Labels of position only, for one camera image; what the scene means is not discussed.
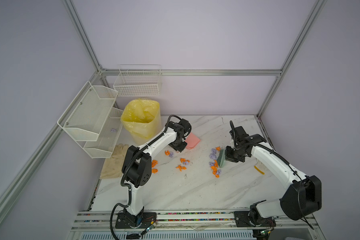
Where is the pink dustpan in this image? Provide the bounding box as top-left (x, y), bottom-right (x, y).
top-left (185, 133), bottom-right (201, 150)

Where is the green hand brush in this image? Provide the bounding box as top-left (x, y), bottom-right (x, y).
top-left (217, 149), bottom-right (226, 168)

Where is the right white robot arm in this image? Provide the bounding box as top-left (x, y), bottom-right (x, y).
top-left (221, 125), bottom-right (322, 227)

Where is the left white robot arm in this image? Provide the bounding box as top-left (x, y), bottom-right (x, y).
top-left (121, 115), bottom-right (192, 228)

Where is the orange purple scraps centre left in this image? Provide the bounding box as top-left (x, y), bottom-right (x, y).
top-left (165, 150), bottom-right (191, 172)

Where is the orange paper scraps far left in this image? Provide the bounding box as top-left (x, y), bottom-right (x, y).
top-left (151, 160), bottom-right (158, 174)

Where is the yellow strip on table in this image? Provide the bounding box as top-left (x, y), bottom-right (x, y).
top-left (254, 166), bottom-right (265, 175)

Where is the orange purple scrap pile centre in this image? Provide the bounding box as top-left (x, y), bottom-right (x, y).
top-left (209, 147), bottom-right (221, 178)

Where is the beige trash bin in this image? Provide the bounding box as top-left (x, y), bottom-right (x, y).
top-left (128, 100), bottom-right (163, 147)

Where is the yellow plastic bin liner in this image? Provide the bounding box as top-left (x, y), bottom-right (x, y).
top-left (120, 98), bottom-right (161, 139)

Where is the cream fabric glove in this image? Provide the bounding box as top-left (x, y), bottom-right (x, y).
top-left (100, 144), bottom-right (129, 180)

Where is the white mesh lower shelf basket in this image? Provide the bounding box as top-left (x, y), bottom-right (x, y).
top-left (83, 108), bottom-right (123, 159)

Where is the white mesh shelf basket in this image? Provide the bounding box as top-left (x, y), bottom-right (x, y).
top-left (57, 82), bottom-right (118, 142)
top-left (83, 108), bottom-right (123, 159)

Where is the white mesh upper shelf basket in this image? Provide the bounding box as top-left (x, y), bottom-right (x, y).
top-left (57, 82), bottom-right (118, 142)

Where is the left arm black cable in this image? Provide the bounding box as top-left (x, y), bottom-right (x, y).
top-left (109, 114), bottom-right (184, 240)

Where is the white wire wall basket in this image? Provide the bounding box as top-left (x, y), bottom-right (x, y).
top-left (113, 65), bottom-right (162, 97)

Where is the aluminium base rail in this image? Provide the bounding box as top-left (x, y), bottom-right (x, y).
top-left (67, 210), bottom-right (325, 240)

